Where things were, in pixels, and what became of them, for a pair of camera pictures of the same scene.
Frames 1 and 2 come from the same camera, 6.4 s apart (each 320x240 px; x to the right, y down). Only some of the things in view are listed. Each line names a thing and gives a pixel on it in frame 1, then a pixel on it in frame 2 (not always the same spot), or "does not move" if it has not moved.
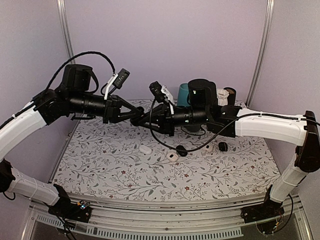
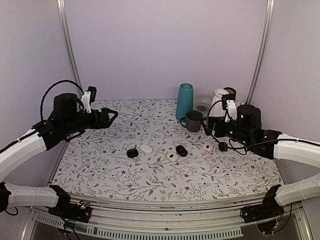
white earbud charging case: x=145 y=150 does not move
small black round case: x=223 y=146 does not move
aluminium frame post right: x=270 y=14 does not move
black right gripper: x=162 y=113 → x=219 y=120
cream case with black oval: x=172 y=156 does not move
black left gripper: x=112 y=112 → x=105 y=122
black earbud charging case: x=138 y=121 → x=132 y=153
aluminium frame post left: x=62 y=8 does not move
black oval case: x=182 y=153 does not move
